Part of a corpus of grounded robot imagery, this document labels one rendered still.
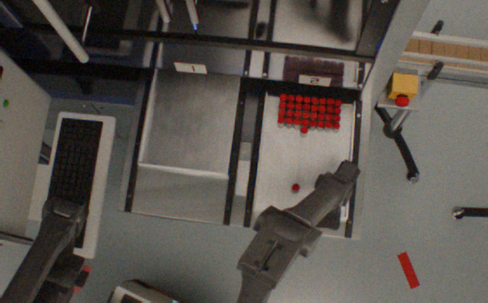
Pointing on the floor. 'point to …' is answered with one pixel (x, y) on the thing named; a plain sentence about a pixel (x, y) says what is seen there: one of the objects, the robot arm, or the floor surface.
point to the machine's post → (397, 35)
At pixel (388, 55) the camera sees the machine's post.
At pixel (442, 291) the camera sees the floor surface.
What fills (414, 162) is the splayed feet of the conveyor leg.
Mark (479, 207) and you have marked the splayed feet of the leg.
